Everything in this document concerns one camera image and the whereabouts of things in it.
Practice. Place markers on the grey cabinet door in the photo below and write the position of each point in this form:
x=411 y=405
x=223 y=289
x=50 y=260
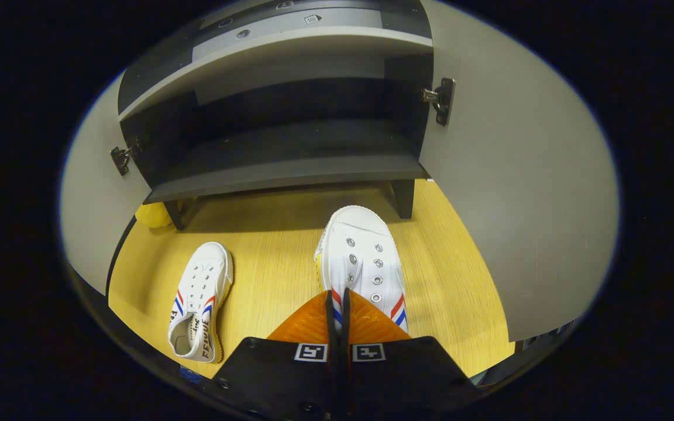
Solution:
x=91 y=222
x=518 y=204

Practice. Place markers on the white striped canvas shoe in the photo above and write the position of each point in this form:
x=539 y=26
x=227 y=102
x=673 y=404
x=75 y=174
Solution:
x=199 y=280
x=360 y=251

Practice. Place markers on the grey shoe cabinet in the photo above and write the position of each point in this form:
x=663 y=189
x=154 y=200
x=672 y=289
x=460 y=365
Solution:
x=290 y=158

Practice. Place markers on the yellow plush toy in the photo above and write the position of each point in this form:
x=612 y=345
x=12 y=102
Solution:
x=152 y=216

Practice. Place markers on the metal door hinge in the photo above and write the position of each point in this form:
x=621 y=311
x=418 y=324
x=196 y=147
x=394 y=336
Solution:
x=442 y=102
x=120 y=159

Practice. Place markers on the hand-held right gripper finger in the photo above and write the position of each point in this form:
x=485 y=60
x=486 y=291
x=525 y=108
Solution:
x=330 y=333
x=345 y=333

